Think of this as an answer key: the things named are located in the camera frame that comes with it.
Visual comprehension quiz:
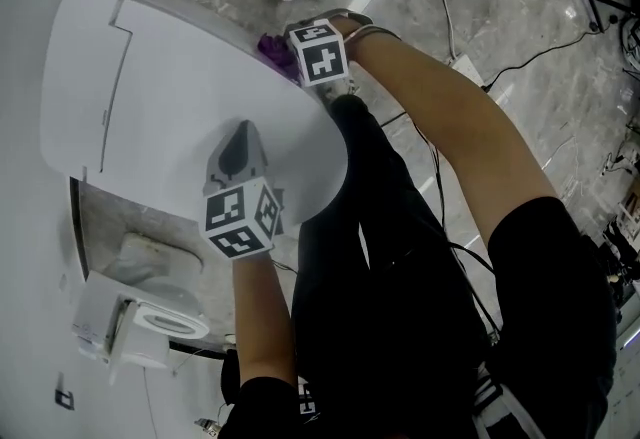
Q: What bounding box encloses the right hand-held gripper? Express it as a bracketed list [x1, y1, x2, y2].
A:
[284, 8, 375, 89]

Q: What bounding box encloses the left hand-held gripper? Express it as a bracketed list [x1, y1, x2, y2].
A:
[201, 120, 282, 260]

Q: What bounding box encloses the purple cleaning cloth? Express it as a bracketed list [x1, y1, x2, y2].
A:
[256, 31, 302, 81]

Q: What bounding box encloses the person's left forearm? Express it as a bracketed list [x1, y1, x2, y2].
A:
[230, 246, 299, 386]

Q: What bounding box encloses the person's right forearm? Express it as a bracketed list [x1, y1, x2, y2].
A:
[335, 19, 562, 248]

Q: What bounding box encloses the small white toilet open lid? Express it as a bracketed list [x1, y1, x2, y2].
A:
[73, 271, 212, 386]

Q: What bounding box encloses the white ceramic basin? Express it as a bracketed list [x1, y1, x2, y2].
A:
[106, 231, 206, 286]

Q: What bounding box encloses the white power strip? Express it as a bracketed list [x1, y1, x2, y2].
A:
[449, 53, 487, 88]

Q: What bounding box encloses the person's black clothing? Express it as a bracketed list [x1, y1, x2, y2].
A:
[219, 94, 619, 439]

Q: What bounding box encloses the printed tag on clothing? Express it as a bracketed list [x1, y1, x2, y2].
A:
[296, 380, 316, 417]

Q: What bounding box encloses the white cable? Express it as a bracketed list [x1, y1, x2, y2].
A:
[433, 0, 459, 61]

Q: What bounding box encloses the thin black cable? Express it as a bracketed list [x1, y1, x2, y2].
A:
[481, 28, 597, 94]

